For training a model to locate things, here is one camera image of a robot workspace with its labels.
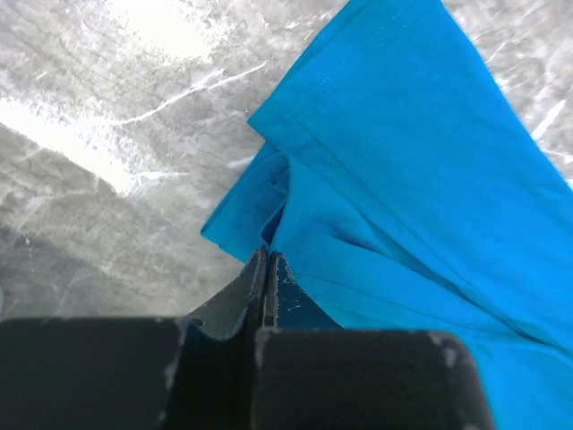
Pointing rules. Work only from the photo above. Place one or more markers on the teal blue t shirt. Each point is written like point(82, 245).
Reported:
point(405, 194)

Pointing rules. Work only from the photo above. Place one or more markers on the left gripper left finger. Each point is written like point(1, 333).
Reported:
point(222, 316)

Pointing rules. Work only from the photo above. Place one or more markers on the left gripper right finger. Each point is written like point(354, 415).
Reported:
point(286, 305)

